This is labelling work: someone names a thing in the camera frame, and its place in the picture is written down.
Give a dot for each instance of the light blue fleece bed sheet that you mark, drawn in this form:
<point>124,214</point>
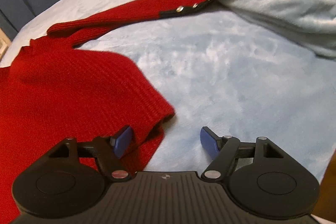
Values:
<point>235,77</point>

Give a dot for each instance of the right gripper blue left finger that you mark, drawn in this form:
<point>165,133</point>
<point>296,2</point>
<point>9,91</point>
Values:
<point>109,150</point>

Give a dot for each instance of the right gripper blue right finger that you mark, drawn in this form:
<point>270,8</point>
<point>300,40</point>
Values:
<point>222,151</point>

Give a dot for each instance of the red knit sweater dress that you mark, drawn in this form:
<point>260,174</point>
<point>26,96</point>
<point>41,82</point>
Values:
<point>53,90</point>

